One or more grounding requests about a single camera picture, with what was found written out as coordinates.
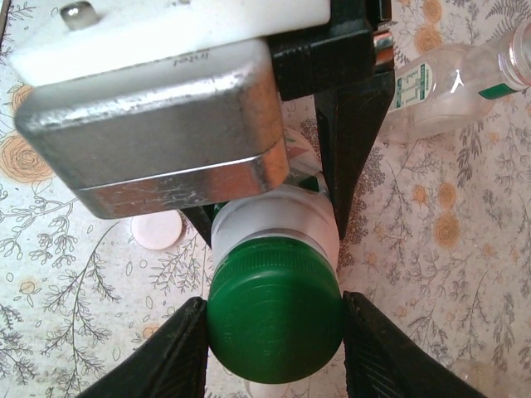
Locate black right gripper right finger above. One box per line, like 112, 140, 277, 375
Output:
342, 289, 493, 398

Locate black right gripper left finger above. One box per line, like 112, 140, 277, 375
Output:
74, 296, 209, 398

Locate white plastic bottle cap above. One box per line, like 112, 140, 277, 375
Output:
130, 211, 183, 252

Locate white bottle red letter label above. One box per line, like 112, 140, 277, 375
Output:
209, 128, 341, 279

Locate green plastic bottle cap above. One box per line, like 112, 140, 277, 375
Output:
206, 235, 345, 385

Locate small clear bottle green label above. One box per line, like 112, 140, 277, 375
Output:
379, 22, 531, 144

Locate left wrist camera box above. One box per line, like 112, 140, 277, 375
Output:
7, 0, 333, 221

